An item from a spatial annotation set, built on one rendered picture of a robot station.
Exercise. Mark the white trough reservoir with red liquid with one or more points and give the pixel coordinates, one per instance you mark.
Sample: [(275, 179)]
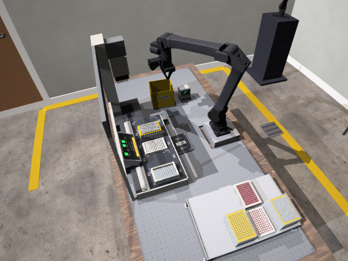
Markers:
[(247, 195)]

